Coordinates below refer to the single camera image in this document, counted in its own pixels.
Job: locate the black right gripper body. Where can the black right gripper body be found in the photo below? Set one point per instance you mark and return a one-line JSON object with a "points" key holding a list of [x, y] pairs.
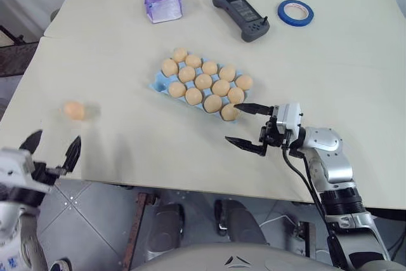
{"points": [[272, 134]]}

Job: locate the dark metal shelf frame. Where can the dark metal shelf frame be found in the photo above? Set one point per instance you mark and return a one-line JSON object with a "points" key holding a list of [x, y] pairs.
{"points": [[14, 56]]}

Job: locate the blue egg carton tray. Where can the blue egg carton tray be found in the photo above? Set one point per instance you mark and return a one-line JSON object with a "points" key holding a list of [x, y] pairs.
{"points": [[160, 85]]}

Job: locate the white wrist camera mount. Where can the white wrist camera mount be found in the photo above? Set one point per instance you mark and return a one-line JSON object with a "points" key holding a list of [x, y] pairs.
{"points": [[289, 119], [16, 166]]}

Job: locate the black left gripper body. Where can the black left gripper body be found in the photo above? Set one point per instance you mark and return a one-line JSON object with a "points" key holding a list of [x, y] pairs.
{"points": [[46, 174]]}

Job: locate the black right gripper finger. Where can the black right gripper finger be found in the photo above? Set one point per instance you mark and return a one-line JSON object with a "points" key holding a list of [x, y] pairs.
{"points": [[250, 146], [255, 109]]}

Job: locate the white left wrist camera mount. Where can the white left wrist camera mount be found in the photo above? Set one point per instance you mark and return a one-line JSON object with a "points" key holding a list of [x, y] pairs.
{"points": [[16, 166]]}

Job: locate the grey handheld remote controller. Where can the grey handheld remote controller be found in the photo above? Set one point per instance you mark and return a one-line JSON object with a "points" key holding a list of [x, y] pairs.
{"points": [[242, 10]]}

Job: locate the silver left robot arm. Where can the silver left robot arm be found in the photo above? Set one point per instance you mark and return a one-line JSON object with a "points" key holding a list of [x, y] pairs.
{"points": [[19, 226]]}

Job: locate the dark rounded robot foot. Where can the dark rounded robot foot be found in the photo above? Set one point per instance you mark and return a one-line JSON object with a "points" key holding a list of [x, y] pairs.
{"points": [[166, 229], [241, 223]]}

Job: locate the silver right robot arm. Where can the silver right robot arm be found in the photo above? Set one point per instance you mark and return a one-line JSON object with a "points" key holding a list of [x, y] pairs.
{"points": [[336, 169]]}

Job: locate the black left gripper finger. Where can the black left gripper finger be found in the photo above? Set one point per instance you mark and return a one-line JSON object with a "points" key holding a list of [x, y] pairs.
{"points": [[72, 155], [31, 142]]}

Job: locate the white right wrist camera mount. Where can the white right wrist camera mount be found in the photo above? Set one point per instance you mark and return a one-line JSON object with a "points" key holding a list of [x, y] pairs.
{"points": [[289, 119]]}

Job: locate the rusty metal table leg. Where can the rusty metal table leg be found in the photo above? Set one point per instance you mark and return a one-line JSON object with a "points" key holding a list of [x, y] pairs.
{"points": [[134, 229]]}

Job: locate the grey robot torso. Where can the grey robot torso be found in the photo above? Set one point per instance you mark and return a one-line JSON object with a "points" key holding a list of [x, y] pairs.
{"points": [[234, 258]]}

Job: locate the brown egg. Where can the brown egg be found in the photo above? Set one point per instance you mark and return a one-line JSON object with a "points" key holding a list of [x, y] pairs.
{"points": [[236, 95], [209, 68], [230, 112], [193, 96], [177, 89], [186, 74], [74, 110], [193, 61], [212, 103], [244, 82], [220, 88], [169, 67], [203, 81], [179, 54], [227, 72]]}

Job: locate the blue tape roll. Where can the blue tape roll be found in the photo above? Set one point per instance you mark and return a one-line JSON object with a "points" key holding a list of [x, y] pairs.
{"points": [[282, 14]]}

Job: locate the blue white shoe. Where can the blue white shoe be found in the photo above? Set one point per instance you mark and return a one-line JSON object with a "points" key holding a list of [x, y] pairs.
{"points": [[60, 265]]}

